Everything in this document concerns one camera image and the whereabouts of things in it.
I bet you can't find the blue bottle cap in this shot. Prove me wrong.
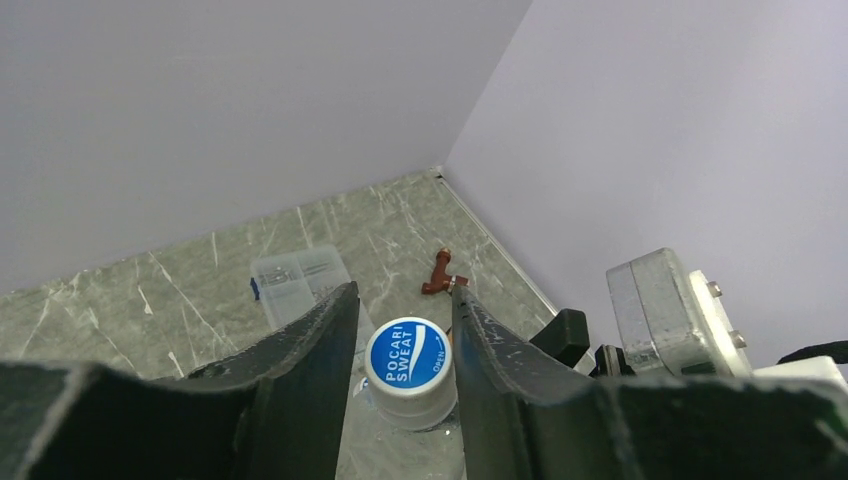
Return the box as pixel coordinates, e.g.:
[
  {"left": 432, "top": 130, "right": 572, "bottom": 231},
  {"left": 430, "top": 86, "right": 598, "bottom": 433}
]
[{"left": 365, "top": 317, "right": 458, "bottom": 431}]

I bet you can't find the clear plastic screw box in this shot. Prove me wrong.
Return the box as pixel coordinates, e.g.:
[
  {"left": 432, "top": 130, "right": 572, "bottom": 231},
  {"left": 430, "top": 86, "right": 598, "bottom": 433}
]
[{"left": 250, "top": 245, "right": 351, "bottom": 331}]

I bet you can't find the brown pipe fitting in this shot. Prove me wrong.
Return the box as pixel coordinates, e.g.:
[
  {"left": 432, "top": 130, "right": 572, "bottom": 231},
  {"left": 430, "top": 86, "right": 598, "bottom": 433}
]
[{"left": 421, "top": 248, "right": 470, "bottom": 296}]

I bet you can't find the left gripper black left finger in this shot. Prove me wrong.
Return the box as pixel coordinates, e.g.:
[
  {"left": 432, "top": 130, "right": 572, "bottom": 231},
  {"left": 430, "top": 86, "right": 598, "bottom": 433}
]
[{"left": 1, "top": 282, "right": 360, "bottom": 479}]

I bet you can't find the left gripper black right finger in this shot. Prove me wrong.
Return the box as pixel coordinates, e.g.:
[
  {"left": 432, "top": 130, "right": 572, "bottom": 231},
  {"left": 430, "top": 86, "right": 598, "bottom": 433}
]
[{"left": 452, "top": 288, "right": 847, "bottom": 479}]

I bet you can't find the clear plastic bottle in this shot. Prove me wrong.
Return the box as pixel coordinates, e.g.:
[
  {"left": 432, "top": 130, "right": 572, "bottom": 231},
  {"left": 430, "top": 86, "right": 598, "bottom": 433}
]
[{"left": 335, "top": 391, "right": 466, "bottom": 479}]

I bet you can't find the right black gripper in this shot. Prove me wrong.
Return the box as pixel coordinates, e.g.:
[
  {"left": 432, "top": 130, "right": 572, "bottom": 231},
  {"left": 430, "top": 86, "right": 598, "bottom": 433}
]
[{"left": 530, "top": 309, "right": 635, "bottom": 378}]

